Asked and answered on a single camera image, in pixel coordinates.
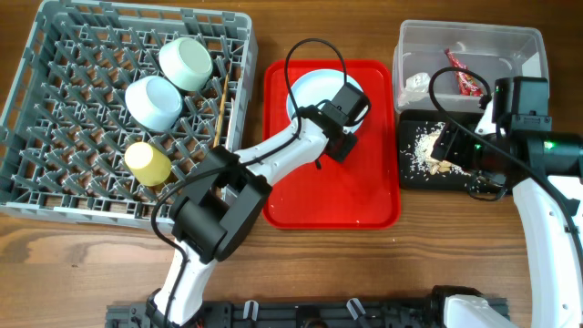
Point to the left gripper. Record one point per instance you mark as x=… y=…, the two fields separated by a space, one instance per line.
x=342 y=151

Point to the red plastic tray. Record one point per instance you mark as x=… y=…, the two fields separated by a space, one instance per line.
x=361 y=193

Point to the wooden chopstick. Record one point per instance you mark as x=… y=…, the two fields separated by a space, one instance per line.
x=219 y=121

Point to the clear plastic bin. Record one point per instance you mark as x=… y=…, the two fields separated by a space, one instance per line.
x=490 y=51

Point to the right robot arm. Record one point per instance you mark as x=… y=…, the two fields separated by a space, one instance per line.
x=514 y=147

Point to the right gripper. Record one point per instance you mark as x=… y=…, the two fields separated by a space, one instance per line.
x=449 y=146

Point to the rice and food scraps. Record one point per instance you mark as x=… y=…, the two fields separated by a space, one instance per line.
x=418 y=153

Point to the white napkin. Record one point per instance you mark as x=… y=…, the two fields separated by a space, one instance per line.
x=416 y=84

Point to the grey dishwasher rack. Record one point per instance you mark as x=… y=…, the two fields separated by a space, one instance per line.
x=65 y=125

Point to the black plastic tray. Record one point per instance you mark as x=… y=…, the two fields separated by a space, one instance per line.
x=406 y=120

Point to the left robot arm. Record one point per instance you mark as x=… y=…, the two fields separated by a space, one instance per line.
x=214 y=210

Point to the red snack wrapper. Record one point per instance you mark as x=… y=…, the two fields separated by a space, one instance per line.
x=467 y=85

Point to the large light blue plate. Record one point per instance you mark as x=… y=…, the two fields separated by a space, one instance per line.
x=318 y=85

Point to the yellow cup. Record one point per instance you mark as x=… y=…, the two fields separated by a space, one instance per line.
x=147 y=164

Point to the light green bowl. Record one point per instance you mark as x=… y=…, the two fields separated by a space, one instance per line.
x=186 y=63

